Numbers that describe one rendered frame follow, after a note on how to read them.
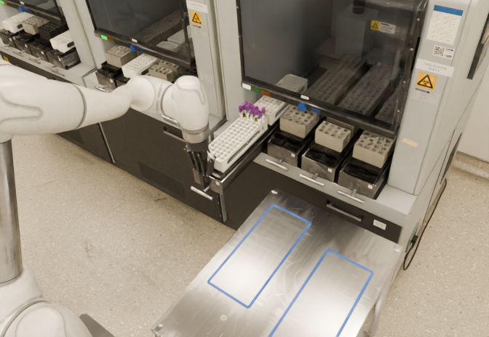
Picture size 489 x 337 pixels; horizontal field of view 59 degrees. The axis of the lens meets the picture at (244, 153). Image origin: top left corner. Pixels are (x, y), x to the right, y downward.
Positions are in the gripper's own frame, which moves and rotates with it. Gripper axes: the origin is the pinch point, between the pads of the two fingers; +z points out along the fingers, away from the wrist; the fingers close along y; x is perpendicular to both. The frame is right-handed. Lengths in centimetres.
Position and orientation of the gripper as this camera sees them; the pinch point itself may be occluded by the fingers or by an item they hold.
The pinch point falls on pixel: (204, 179)
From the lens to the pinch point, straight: 156.4
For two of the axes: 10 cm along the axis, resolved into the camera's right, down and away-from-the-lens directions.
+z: 0.6, 7.4, 6.7
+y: -8.1, -3.5, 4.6
